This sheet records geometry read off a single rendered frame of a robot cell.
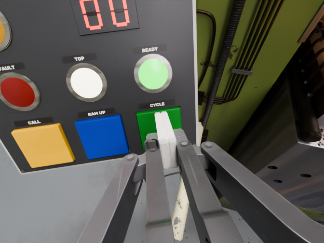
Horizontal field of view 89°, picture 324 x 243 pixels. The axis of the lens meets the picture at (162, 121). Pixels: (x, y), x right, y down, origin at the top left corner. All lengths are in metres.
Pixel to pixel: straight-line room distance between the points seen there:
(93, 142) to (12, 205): 1.42
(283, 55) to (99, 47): 0.44
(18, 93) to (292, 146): 0.54
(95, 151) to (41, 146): 0.09
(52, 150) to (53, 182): 1.24
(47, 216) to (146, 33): 1.41
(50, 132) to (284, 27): 0.52
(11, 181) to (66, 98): 1.53
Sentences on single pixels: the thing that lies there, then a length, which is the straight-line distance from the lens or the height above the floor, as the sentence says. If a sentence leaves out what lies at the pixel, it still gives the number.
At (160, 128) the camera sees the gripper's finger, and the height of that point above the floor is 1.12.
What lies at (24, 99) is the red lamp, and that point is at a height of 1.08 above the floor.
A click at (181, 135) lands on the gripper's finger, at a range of 0.16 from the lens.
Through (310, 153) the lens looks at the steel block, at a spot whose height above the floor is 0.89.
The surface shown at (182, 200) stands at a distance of 0.62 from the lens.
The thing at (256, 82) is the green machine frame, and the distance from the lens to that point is 0.59.
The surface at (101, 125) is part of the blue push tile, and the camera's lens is 0.29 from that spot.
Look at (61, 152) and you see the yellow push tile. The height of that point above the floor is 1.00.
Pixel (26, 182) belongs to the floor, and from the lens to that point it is 1.70.
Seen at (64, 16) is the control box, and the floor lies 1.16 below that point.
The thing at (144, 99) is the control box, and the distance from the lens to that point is 0.27.
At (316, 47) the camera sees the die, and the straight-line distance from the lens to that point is 0.64.
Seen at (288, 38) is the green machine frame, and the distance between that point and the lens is 0.52.
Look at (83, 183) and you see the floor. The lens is 1.45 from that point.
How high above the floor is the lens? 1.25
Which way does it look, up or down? 56 degrees down
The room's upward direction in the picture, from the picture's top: 5 degrees counter-clockwise
